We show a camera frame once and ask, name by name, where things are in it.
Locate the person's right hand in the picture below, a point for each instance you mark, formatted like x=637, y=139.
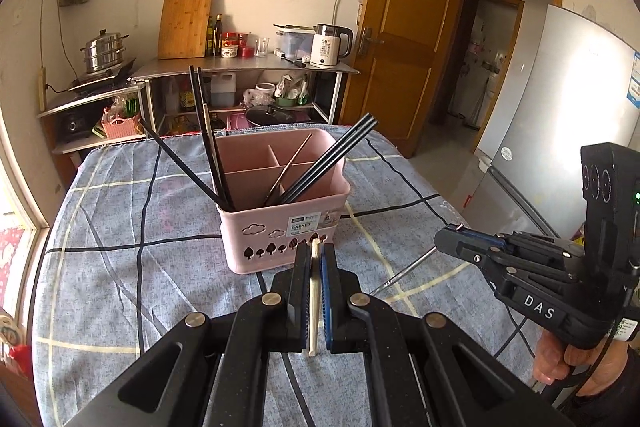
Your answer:
x=554, y=361

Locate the stainless steel steamer pot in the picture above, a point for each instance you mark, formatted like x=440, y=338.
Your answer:
x=104, y=51

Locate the wooden door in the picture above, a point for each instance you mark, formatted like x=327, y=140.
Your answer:
x=402, y=50

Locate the bamboo cutting board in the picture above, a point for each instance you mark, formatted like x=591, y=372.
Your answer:
x=183, y=29

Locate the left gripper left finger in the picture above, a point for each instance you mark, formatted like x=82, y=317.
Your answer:
x=210, y=371

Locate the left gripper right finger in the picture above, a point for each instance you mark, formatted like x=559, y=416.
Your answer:
x=422, y=371

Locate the beige chopstick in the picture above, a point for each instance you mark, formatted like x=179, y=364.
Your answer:
x=314, y=298

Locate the metal dark chopstick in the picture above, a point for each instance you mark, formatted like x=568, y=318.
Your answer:
x=404, y=272

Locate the blue plaid tablecloth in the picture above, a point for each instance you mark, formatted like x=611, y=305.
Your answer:
x=136, y=246

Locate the white plastic jug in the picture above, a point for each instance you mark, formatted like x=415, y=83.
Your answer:
x=222, y=90

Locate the clear plastic storage box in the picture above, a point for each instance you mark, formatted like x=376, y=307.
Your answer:
x=294, y=41

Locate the pink storage bin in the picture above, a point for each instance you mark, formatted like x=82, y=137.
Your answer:
x=237, y=121

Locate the induction cooker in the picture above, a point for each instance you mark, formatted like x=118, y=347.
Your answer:
x=93, y=81

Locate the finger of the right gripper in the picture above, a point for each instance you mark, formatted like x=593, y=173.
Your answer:
x=490, y=261
x=459, y=237

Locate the white electric kettle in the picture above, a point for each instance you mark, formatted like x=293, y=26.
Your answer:
x=330, y=45

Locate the red lid jar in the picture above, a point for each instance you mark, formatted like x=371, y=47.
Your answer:
x=229, y=44

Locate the low metal side shelf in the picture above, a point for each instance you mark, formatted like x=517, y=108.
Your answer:
x=72, y=122

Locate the pink woven small basket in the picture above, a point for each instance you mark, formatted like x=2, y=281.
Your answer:
x=116, y=127

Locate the white refrigerator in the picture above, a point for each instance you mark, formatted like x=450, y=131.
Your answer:
x=583, y=89

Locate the black frying pan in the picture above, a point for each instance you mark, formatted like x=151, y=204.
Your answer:
x=268, y=115

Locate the silver metal chopstick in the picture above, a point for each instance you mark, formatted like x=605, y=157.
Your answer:
x=274, y=187

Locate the dark sauce bottle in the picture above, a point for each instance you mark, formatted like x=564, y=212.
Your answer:
x=217, y=35

